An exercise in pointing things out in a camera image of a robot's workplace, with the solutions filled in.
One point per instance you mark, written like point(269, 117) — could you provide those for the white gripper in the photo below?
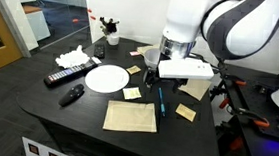
point(185, 69)

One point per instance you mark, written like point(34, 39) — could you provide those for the blue marker pen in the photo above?
point(161, 101)

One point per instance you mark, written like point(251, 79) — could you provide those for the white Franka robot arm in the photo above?
point(184, 14)

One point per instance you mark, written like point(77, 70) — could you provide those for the small tan paper packet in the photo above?
point(133, 70)

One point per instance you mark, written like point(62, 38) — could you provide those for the square brown paper napkin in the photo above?
point(197, 88)

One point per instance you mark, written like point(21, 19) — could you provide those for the pale yellow paper packet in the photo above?
point(132, 93)

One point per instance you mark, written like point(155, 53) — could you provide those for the tan napkin right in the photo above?
point(146, 48)

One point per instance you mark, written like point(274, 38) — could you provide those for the yellow sugar packet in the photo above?
point(186, 112)

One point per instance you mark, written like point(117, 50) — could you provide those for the pink and white packet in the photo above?
point(134, 53)

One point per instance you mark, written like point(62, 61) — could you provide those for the large tan paper napkin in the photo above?
point(130, 117)

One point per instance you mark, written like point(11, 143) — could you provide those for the large white round plate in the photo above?
point(107, 79)

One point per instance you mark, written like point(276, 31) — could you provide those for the cup with black utensils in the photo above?
point(112, 39)

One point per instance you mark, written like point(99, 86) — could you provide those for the small white paper packet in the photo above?
point(96, 60)

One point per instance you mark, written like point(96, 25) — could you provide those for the short black remote control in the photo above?
point(99, 51)

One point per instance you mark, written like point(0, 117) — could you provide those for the curved black pointer remote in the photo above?
point(72, 95)

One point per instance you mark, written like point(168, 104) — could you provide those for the crumpled white tissue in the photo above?
point(72, 58)

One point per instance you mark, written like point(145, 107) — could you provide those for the long black TV remote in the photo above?
point(66, 73)

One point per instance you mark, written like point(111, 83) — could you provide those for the black perforated mounting board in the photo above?
point(267, 155)

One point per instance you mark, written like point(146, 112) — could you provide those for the white cabinet wooden top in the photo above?
point(38, 23)

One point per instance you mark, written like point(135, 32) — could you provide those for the checkered calibration board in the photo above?
point(37, 150)

